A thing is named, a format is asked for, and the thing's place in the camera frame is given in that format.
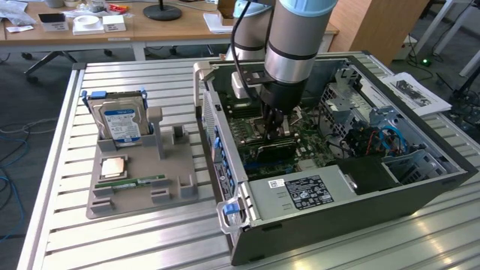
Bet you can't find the white box with black top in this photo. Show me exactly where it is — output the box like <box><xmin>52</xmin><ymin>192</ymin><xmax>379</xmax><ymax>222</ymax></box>
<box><xmin>39</xmin><ymin>13</ymin><xmax>69</xmax><ymax>32</ymax></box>

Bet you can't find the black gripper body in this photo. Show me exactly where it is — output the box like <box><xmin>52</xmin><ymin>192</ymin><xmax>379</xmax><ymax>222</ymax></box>
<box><xmin>257</xmin><ymin>80</ymin><xmax>307</xmax><ymax>115</ymax></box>

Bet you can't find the grey parts rack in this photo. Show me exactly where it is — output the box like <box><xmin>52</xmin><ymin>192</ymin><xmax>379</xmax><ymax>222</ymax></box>
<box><xmin>85</xmin><ymin>106</ymin><xmax>200</xmax><ymax>220</ymax></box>

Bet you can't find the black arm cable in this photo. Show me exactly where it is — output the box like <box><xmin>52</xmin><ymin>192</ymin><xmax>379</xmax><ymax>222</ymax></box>
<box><xmin>229</xmin><ymin>0</ymin><xmax>260</xmax><ymax>100</ymax></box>

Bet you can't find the wooden desk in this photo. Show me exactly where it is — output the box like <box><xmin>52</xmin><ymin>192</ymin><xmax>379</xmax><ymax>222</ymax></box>
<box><xmin>0</xmin><ymin>0</ymin><xmax>340</xmax><ymax>61</ymax></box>

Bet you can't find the open socket cover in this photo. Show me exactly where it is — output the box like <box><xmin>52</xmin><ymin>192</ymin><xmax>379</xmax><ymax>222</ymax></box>
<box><xmin>287</xmin><ymin>106</ymin><xmax>304</xmax><ymax>128</ymax></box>

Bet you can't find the graphics card with black cooler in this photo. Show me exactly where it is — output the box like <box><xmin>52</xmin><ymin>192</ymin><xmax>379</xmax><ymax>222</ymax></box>
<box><xmin>245</xmin><ymin>139</ymin><xmax>297</xmax><ymax>165</ymax></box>

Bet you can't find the black round lamp base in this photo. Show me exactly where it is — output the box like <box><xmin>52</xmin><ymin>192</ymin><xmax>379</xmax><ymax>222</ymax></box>
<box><xmin>143</xmin><ymin>0</ymin><xmax>184</xmax><ymax>21</ymax></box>

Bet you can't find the white box with tape roll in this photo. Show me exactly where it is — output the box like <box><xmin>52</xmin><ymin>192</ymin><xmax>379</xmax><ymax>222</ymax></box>
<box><xmin>71</xmin><ymin>15</ymin><xmax>105</xmax><ymax>36</ymax></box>

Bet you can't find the grey power supply with label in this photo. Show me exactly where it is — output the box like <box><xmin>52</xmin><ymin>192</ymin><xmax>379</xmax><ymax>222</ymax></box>
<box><xmin>247</xmin><ymin>164</ymin><xmax>357</xmax><ymax>223</ymax></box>

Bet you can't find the clear plastic bag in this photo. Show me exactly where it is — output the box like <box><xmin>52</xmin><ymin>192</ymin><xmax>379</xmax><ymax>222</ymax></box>
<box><xmin>0</xmin><ymin>0</ymin><xmax>37</xmax><ymax>26</ymax></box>

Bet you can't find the blue floor cable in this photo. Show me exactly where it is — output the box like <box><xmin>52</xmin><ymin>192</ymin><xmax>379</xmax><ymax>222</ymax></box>
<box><xmin>0</xmin><ymin>134</ymin><xmax>29</xmax><ymax>241</ymax></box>

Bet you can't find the loose green RAM stick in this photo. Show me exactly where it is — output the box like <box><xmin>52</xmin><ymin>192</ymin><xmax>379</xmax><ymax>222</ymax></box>
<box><xmin>95</xmin><ymin>174</ymin><xmax>167</xmax><ymax>188</ymax></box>

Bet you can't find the plain white box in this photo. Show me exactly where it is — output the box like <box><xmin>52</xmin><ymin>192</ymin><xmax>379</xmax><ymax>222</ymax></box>
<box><xmin>101</xmin><ymin>15</ymin><xmax>127</xmax><ymax>33</ymax></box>

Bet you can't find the wooden cabinet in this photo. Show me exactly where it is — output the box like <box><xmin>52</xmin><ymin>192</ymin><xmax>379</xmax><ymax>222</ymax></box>
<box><xmin>317</xmin><ymin>0</ymin><xmax>431</xmax><ymax>65</ymax></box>

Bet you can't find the case handle with blue latch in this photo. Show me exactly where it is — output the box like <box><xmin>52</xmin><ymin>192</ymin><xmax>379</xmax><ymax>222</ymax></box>
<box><xmin>216</xmin><ymin>196</ymin><xmax>251</xmax><ymax>234</ymax></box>

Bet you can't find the hard disk in blue caddy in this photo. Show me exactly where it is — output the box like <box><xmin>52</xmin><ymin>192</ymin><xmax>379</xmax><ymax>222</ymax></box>
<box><xmin>81</xmin><ymin>87</ymin><xmax>151</xmax><ymax>147</ymax></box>

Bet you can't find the large metal disk bay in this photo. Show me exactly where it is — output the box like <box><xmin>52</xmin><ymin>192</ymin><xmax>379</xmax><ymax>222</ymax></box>
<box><xmin>317</xmin><ymin>66</ymin><xmax>379</xmax><ymax>141</ymax></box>

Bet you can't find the green motherboard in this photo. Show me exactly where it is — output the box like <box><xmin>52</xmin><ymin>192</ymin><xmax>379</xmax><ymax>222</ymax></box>
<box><xmin>220</xmin><ymin>94</ymin><xmax>339</xmax><ymax>181</ymax></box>

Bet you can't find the white table frame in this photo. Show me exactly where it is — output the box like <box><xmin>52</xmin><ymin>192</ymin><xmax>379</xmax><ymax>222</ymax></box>
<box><xmin>412</xmin><ymin>0</ymin><xmax>480</xmax><ymax>78</ymax></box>

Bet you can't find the white paper pile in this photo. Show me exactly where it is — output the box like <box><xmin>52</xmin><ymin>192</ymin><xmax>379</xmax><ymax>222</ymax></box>
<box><xmin>203</xmin><ymin>12</ymin><xmax>236</xmax><ymax>34</ymax></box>

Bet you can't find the CPU socket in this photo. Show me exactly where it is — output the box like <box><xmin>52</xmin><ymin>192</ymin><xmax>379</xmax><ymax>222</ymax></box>
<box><xmin>251</xmin><ymin>116</ymin><xmax>268</xmax><ymax>137</ymax></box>

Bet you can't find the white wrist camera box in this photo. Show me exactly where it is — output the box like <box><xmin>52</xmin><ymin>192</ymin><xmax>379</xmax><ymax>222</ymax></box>
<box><xmin>231</xmin><ymin>72</ymin><xmax>260</xmax><ymax>99</ymax></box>

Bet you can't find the black chair base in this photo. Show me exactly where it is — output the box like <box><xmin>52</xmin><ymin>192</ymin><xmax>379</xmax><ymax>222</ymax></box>
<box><xmin>24</xmin><ymin>49</ymin><xmax>113</xmax><ymax>84</ymax></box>

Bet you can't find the dark grey PC case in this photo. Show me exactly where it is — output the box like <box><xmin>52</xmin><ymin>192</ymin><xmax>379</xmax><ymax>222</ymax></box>
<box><xmin>193</xmin><ymin>55</ymin><xmax>469</xmax><ymax>267</ymax></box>

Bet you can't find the small metal disk bay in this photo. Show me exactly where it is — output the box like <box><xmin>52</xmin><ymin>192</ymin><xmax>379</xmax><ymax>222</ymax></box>
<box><xmin>381</xmin><ymin>150</ymin><xmax>451</xmax><ymax>186</ymax></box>

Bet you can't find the CPU with metal lid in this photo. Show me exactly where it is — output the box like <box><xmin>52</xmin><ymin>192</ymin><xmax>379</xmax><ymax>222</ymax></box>
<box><xmin>100</xmin><ymin>156</ymin><xmax>127</xmax><ymax>178</ymax></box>

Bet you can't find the grey floor cable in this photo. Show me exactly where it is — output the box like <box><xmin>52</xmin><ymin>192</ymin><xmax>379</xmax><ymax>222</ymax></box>
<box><xmin>0</xmin><ymin>118</ymin><xmax>57</xmax><ymax>134</ymax></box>

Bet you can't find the red wire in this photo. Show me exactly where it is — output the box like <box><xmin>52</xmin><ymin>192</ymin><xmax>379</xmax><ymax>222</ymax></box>
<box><xmin>368</xmin><ymin>130</ymin><xmax>379</xmax><ymax>155</ymax></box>

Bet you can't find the beige case handle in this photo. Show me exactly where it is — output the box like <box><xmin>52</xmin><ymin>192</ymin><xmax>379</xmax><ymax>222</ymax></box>
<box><xmin>193</xmin><ymin>62</ymin><xmax>215</xmax><ymax>109</ymax></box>

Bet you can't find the printed paper stack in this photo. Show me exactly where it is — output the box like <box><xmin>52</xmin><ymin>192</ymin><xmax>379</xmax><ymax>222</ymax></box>
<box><xmin>380</xmin><ymin>72</ymin><xmax>453</xmax><ymax>118</ymax></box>

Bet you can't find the blue wire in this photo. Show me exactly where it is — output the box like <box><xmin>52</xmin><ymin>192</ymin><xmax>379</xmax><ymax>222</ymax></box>
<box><xmin>377</xmin><ymin>126</ymin><xmax>409</xmax><ymax>155</ymax></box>

